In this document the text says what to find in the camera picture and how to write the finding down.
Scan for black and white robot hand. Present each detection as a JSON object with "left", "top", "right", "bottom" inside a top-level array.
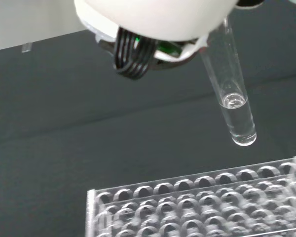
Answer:
[{"left": 73, "top": 0, "right": 263, "bottom": 81}]

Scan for clear plastic test tube rack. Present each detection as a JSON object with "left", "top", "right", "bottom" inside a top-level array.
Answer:
[{"left": 85, "top": 155, "right": 296, "bottom": 237}]

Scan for black bench cloth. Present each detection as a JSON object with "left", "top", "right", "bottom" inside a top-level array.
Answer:
[{"left": 0, "top": 0, "right": 296, "bottom": 237}]

